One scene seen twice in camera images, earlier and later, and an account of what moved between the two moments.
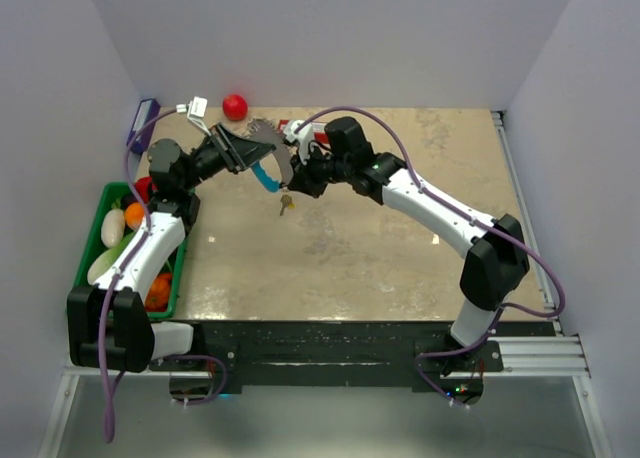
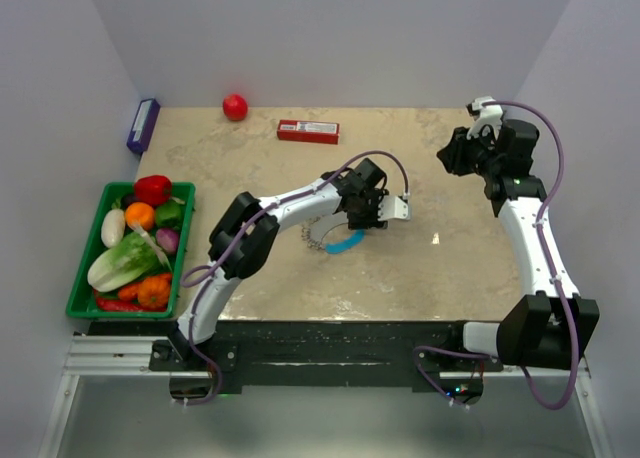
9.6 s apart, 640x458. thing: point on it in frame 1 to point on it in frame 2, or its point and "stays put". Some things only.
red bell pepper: [142, 186] stays put
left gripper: [240, 152] to [371, 222]
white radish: [112, 227] stays put
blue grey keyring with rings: [267, 133] to [339, 239]
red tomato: [234, 107] stays put
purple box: [146, 109] stays put
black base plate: [412, 354] stays put
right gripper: [302, 180] to [453, 160]
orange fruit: [134, 214] stays put
